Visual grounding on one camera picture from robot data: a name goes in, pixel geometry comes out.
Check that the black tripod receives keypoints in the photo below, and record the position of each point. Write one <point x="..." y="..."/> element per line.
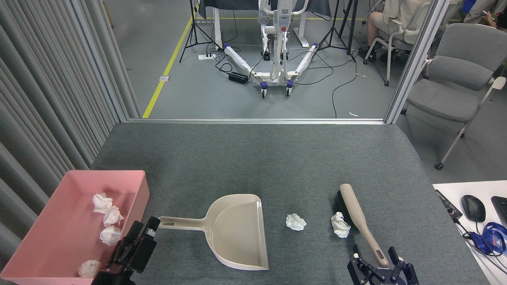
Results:
<point x="194" y="27"/>
<point x="334" y="31"/>

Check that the silver post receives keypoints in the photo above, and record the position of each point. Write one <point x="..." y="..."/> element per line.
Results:
<point x="416" y="59"/>

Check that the beige brush with black bristles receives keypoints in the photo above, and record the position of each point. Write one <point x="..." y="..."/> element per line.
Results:
<point x="354" y="208"/>

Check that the pink plastic bin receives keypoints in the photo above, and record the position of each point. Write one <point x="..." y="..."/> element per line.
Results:
<point x="59" y="221"/>

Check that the white office chair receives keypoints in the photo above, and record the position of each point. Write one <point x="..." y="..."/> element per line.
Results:
<point x="396" y="39"/>

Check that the beige plastic dustpan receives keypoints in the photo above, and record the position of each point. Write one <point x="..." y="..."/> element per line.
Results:
<point x="237" y="233"/>

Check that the white paper ball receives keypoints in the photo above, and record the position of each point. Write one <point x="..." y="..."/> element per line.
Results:
<point x="89" y="268"/>
<point x="102" y="202"/>
<point x="340" y="225"/>
<point x="110" y="235"/>
<point x="296" y="222"/>
<point x="113" y="216"/>

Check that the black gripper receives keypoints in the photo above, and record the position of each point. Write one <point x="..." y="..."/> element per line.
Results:
<point x="115" y="275"/>
<point x="384" y="282"/>

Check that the grey padded chair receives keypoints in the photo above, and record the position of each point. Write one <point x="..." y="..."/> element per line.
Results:
<point x="447" y="95"/>

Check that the metal floor plate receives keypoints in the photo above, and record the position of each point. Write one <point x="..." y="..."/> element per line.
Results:
<point x="164" y="78"/>

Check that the white power strip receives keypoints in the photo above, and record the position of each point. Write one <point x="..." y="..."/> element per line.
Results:
<point x="206" y="56"/>

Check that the grey ribbed partition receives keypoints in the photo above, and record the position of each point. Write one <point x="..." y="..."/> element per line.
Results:
<point x="47" y="99"/>

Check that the silver table edge rail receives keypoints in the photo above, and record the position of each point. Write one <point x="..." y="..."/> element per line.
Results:
<point x="257" y="121"/>

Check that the person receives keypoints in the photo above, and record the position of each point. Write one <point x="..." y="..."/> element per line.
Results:
<point x="481" y="12"/>

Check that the black flat device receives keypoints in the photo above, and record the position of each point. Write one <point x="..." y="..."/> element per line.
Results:
<point x="449" y="206"/>

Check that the black computer mouse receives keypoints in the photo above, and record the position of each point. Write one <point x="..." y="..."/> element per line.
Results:
<point x="473" y="208"/>

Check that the white stand on wheels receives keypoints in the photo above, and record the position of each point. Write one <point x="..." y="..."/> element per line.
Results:
<point x="275" y="47"/>

